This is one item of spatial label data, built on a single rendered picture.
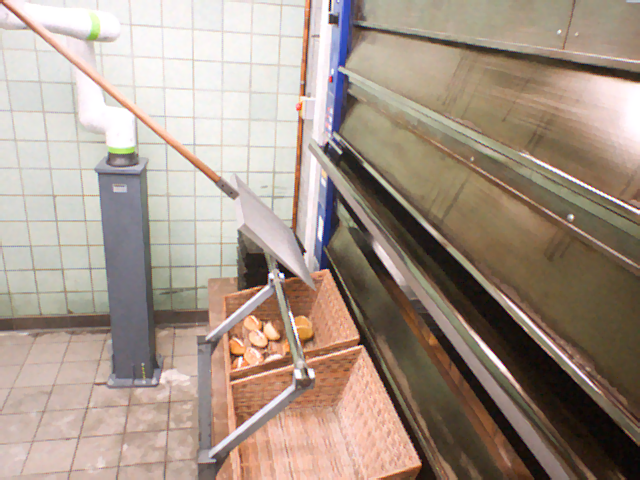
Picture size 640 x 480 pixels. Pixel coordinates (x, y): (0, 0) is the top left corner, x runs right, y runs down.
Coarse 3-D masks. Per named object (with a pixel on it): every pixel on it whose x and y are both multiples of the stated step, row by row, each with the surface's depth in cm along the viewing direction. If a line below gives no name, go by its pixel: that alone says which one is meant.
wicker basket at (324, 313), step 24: (336, 288) 227; (264, 312) 245; (312, 312) 248; (336, 312) 220; (240, 336) 235; (312, 336) 239; (336, 336) 214; (264, 360) 221; (288, 360) 191; (336, 360) 197
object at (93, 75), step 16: (0, 0) 155; (16, 16) 158; (48, 32) 161; (64, 48) 163; (80, 64) 166; (96, 80) 168; (112, 96) 171; (144, 112) 176; (160, 128) 178; (176, 144) 181; (192, 160) 184; (208, 176) 188
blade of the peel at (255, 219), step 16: (240, 192) 211; (240, 208) 182; (256, 208) 212; (240, 224) 171; (256, 224) 191; (272, 224) 212; (256, 240) 173; (272, 240) 191; (288, 240) 212; (288, 256) 192; (304, 272) 192
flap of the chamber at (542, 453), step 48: (384, 192) 178; (384, 240) 133; (432, 240) 144; (480, 288) 120; (480, 336) 97; (528, 336) 103; (528, 384) 86; (576, 384) 91; (528, 432) 75; (576, 432) 77; (624, 432) 81
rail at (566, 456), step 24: (312, 144) 216; (336, 168) 182; (408, 264) 118; (432, 288) 107; (456, 312) 99; (480, 360) 88; (504, 384) 81; (528, 408) 76; (552, 432) 71; (576, 456) 68
